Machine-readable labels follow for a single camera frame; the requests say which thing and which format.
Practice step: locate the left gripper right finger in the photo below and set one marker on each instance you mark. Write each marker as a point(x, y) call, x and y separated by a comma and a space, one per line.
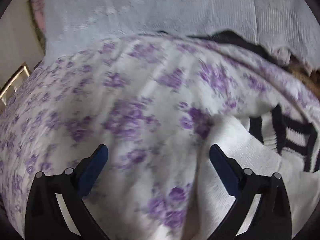
point(272, 218)

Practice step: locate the wooden bedside furniture edge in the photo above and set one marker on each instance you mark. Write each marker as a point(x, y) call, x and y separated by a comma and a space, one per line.
point(12, 85)

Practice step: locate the white lace cover cloth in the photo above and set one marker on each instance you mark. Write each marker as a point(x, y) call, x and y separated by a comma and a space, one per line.
point(282, 27)

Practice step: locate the purple floral bed sheet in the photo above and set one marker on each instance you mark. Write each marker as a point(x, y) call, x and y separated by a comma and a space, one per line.
point(133, 95)

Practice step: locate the pink floral pillow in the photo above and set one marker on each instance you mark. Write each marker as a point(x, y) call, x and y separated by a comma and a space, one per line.
point(36, 8)

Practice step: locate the black garment under lace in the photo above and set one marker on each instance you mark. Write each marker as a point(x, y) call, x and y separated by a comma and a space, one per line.
point(248, 49)

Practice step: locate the white black-trimmed knit sweater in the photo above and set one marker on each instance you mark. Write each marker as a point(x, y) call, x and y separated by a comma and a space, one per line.
point(272, 142)

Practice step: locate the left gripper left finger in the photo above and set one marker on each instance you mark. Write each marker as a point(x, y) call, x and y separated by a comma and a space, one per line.
point(43, 216)

